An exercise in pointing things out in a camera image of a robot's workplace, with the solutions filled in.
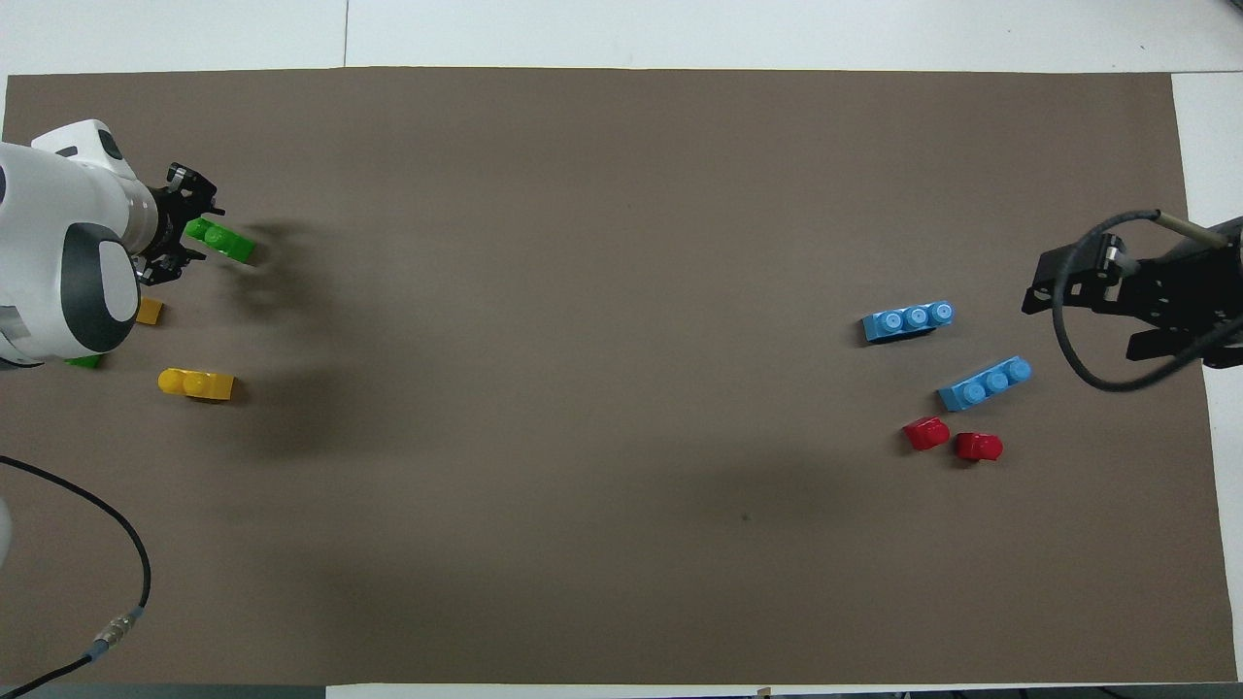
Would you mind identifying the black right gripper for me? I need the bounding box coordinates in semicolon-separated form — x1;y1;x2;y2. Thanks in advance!
1021;217;1243;370

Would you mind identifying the brown paper table mat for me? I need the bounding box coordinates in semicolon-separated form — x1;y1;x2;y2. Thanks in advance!
0;66;1240;686

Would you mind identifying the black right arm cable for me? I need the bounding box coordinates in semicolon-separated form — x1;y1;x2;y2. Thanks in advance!
1051;209;1243;394

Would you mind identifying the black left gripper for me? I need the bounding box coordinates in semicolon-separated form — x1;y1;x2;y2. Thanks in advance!
134;162;227;286

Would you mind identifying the blue three-stud toy block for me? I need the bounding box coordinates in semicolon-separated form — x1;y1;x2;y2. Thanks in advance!
936;356;1033;413
861;300;957;344

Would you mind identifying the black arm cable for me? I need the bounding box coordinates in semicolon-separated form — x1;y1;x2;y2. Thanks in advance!
0;455;153;699
1051;209;1243;394

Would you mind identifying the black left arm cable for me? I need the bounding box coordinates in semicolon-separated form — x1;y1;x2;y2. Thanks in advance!
0;455;153;699

